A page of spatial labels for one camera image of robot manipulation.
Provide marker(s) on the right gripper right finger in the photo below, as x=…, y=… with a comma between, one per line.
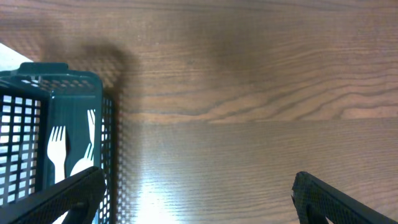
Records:
x=317, y=202

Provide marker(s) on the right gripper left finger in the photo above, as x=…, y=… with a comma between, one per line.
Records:
x=78, y=197

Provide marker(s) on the white plastic fork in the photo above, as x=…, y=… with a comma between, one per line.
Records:
x=81, y=165
x=91, y=126
x=56, y=151

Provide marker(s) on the black perforated plastic basket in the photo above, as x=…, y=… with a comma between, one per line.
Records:
x=35, y=98

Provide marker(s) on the clear perforated plastic basket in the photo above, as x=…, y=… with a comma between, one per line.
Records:
x=10, y=59

